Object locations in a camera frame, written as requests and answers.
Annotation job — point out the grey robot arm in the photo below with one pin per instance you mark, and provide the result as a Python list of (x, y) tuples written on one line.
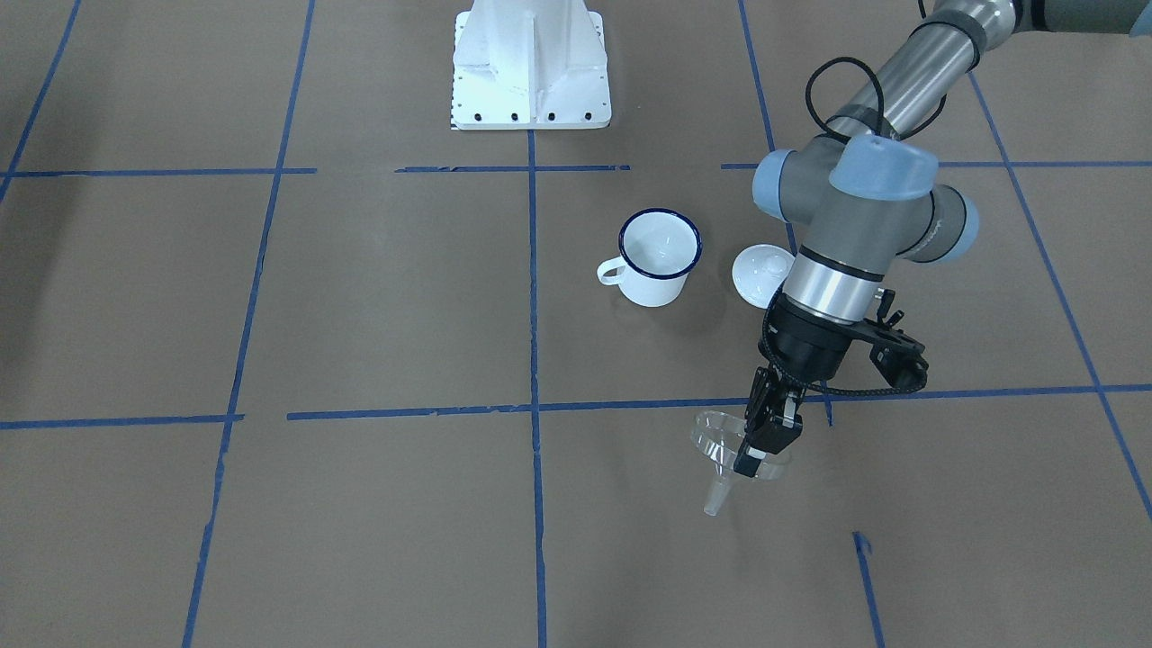
[(867, 198)]

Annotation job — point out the white pedestal base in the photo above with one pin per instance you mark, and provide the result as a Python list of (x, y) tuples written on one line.
[(530, 65)]

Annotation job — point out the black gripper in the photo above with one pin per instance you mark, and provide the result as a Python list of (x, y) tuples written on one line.
[(807, 344)]

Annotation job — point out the white enamel mug blue rim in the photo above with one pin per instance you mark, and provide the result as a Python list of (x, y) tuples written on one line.
[(657, 250)]

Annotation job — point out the clear glass funnel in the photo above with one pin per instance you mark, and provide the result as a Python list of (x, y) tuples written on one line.
[(719, 436)]

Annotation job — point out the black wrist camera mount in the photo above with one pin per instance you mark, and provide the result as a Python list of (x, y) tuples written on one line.
[(898, 358)]

